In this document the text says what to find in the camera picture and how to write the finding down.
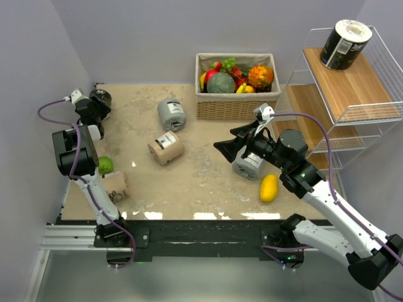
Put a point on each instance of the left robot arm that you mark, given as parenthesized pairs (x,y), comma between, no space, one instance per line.
(77,159)

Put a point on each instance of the green guava fruit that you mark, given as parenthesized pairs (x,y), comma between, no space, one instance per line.
(106,165)

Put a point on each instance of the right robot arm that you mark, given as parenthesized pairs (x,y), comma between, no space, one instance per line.
(368,252)

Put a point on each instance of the green grapes bunch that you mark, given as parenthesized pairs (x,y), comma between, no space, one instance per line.
(228,65)

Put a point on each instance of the green melon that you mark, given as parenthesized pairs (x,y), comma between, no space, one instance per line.
(221,83)

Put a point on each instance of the grey paper towel roll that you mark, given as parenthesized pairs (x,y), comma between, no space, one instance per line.
(249,167)
(171,114)

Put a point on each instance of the yellow banana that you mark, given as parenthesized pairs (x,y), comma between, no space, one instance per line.
(245,89)

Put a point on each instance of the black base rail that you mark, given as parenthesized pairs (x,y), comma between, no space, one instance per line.
(181,238)

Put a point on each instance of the black paper towel roll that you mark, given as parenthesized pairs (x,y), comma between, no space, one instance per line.
(346,41)
(103,100)

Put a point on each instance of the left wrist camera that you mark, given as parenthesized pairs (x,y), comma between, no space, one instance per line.
(75,96)

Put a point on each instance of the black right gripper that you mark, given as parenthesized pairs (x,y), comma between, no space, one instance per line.
(230,148)

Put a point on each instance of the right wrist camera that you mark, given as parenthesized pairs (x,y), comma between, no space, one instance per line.
(263,117)

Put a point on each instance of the brown paper towel roll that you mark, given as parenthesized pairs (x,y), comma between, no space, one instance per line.
(166,148)

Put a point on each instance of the red apple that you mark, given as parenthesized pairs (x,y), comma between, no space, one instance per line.
(209,75)

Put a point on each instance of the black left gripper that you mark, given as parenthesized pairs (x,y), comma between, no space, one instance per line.
(98,106)

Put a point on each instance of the orange pumpkin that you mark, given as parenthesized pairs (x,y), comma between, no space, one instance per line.
(260,76)

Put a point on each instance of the yellow mango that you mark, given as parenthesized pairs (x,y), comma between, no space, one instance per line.
(269,188)

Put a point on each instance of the brown paper towel roll cartoon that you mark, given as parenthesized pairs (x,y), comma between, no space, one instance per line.
(116,186)

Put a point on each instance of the woven wicker fruit basket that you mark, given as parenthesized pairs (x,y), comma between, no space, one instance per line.
(233,106)

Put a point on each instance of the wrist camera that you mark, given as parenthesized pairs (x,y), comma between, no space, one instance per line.
(75,96)
(263,117)

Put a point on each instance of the white wire wooden shelf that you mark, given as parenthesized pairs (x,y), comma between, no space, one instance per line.
(356,106)

